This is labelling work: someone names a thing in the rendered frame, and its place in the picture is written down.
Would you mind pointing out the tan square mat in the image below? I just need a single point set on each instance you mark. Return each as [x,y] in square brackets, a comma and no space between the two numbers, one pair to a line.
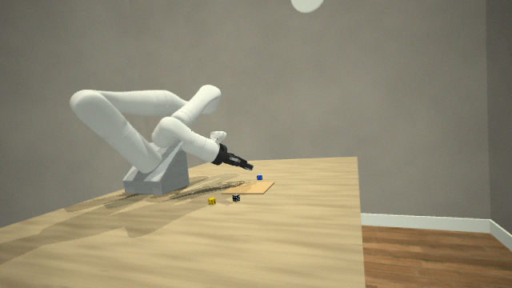
[249,188]

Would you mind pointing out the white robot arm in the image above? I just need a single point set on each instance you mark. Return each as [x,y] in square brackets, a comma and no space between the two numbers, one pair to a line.
[102,113]

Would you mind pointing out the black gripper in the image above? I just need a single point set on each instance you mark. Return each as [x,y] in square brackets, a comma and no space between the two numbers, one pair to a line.
[227,158]

